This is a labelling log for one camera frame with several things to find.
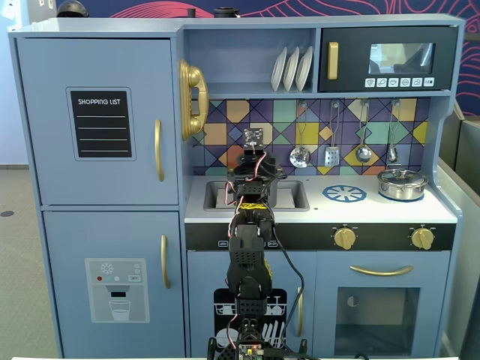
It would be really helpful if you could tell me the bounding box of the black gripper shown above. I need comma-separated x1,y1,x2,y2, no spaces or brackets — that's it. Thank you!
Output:
232,145,279,182

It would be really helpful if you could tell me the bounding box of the silver pot lid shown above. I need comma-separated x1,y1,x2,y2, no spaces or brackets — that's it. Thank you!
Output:
377,167,427,185

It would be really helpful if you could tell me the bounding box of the silver slotted spoon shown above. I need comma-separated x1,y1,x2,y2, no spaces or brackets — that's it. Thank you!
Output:
289,100,313,168

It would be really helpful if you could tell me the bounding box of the gray toy sink basin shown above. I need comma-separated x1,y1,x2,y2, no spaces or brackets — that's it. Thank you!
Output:
202,179,311,213

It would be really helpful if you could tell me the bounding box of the colourful tile backsplash panel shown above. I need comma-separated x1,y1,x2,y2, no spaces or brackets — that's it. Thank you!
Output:
192,97,431,177

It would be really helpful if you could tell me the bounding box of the silver slotted spatula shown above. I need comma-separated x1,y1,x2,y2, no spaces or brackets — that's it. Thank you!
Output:
324,100,342,167

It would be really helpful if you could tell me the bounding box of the gold toy telephone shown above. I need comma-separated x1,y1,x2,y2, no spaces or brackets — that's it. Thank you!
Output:
178,58,210,142

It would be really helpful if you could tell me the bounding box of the white toy plate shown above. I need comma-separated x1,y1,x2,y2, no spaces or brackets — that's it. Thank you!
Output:
270,46,289,93
282,46,301,92
295,45,314,92

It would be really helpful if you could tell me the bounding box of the silver ladle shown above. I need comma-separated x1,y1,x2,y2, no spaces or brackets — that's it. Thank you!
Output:
355,99,374,164

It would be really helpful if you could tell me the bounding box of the blue dishwasher door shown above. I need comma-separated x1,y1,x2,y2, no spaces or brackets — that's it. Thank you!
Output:
186,250,317,358

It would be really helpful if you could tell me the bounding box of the gold stove knob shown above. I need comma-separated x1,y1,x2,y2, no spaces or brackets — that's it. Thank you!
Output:
410,226,436,251
333,226,358,251

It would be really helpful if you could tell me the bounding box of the blue oven door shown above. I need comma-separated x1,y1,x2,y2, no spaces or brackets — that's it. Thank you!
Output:
315,250,452,358

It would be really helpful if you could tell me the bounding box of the small silver spoon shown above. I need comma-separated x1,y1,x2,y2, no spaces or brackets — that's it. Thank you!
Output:
386,99,401,164

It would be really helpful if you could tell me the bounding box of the black control panel strip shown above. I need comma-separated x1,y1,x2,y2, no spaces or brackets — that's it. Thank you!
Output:
184,221,458,253

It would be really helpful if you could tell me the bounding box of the toy microwave black door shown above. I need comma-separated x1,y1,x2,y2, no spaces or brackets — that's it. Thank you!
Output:
318,25,460,93

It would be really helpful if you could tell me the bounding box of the silver steel pot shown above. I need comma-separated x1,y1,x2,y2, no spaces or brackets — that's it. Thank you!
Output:
376,167,430,201

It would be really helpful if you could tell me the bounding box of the black shopping list board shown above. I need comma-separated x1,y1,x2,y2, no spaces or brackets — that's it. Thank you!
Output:
65,86,137,162

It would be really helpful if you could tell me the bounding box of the blue toy kitchen unit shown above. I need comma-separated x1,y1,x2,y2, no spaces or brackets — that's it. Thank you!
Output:
7,13,472,359

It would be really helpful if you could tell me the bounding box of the blue freezer door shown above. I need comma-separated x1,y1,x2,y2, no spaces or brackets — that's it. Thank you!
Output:
41,210,187,358

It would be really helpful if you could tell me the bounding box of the blue fridge door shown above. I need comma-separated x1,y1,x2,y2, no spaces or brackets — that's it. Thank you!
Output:
15,37,181,207

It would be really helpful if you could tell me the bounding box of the black rounded helmet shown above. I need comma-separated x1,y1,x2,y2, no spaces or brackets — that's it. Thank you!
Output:
55,0,91,18

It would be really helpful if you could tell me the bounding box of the small wrist camera board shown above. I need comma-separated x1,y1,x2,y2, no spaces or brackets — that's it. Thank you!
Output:
243,127,264,149

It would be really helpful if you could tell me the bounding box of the gold fridge door handle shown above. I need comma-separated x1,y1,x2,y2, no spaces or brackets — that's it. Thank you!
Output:
154,118,166,183

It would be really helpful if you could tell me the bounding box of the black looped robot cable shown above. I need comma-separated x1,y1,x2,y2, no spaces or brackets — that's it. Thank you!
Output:
270,223,305,356

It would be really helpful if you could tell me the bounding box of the gold freezer door handle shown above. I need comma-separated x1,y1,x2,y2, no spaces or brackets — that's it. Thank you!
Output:
160,234,172,290

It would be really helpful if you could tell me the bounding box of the gold microwave handle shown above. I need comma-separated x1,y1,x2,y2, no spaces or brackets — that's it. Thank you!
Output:
326,41,340,81

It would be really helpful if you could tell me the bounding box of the gold dishwasher door handle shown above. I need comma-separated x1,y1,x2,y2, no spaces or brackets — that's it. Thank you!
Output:
296,286,305,338

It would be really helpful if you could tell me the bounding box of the gold oven door handle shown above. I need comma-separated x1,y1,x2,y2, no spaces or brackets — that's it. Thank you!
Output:
349,264,415,278

